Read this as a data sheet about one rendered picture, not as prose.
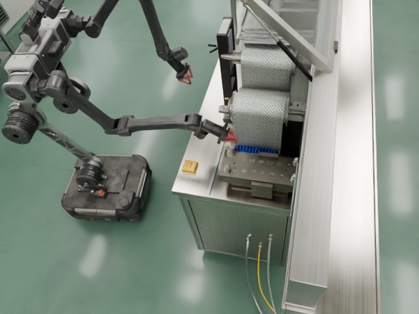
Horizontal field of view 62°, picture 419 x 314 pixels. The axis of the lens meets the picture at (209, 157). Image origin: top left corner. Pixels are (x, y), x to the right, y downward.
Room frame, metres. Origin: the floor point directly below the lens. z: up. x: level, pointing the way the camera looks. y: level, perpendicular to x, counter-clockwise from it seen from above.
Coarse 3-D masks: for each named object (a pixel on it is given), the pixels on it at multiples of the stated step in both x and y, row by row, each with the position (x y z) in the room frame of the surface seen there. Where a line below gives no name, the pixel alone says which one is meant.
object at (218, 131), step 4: (216, 124) 1.16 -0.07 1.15; (224, 124) 1.18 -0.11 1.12; (216, 128) 1.13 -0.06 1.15; (220, 128) 1.13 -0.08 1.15; (224, 128) 1.13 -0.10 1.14; (212, 132) 1.12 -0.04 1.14; (216, 132) 1.12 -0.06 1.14; (220, 132) 1.12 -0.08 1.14; (220, 136) 1.11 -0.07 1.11; (220, 140) 1.09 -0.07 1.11
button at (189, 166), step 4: (188, 160) 1.14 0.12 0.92; (184, 164) 1.12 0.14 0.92; (188, 164) 1.12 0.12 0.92; (192, 164) 1.11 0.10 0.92; (196, 164) 1.11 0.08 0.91; (184, 168) 1.10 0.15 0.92; (188, 168) 1.09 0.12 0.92; (192, 168) 1.09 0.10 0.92; (188, 172) 1.08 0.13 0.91; (192, 172) 1.07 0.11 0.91
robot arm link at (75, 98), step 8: (56, 72) 1.32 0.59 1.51; (48, 88) 1.24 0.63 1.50; (56, 88) 1.24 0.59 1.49; (72, 88) 1.30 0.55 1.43; (56, 96) 1.24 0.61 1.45; (64, 96) 1.25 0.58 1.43; (72, 96) 1.27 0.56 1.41; (80, 96) 1.30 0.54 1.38; (72, 104) 1.28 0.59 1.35; (80, 104) 1.27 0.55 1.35; (88, 104) 1.29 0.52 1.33; (88, 112) 1.28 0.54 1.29; (96, 112) 1.28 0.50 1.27; (96, 120) 1.28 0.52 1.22; (104, 120) 1.28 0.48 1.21; (112, 120) 1.31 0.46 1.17; (120, 120) 1.30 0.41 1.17; (104, 128) 1.28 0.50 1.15; (112, 128) 1.27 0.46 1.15; (120, 128) 1.25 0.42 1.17
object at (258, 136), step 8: (240, 128) 1.09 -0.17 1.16; (248, 128) 1.08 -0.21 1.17; (256, 128) 1.06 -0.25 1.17; (264, 128) 1.05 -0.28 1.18; (272, 128) 1.03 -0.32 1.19; (280, 128) 1.02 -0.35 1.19; (240, 136) 1.10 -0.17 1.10; (248, 136) 1.08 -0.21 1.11; (256, 136) 1.06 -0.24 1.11; (264, 136) 1.05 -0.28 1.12; (272, 136) 1.03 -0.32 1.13; (280, 136) 1.02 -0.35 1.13; (240, 144) 1.10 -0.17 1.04; (248, 144) 1.08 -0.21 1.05; (256, 144) 1.06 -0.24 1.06; (264, 144) 1.05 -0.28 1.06; (272, 144) 1.03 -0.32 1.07; (280, 144) 1.02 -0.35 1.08; (280, 152) 1.02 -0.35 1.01
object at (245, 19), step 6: (240, 6) 2.13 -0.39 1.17; (240, 12) 2.13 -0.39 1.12; (246, 12) 2.11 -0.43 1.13; (240, 18) 2.13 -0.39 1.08; (246, 18) 2.11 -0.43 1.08; (252, 18) 2.10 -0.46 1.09; (240, 24) 2.13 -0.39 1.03; (246, 24) 2.11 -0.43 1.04; (252, 24) 2.10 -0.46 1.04; (258, 24) 2.08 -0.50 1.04
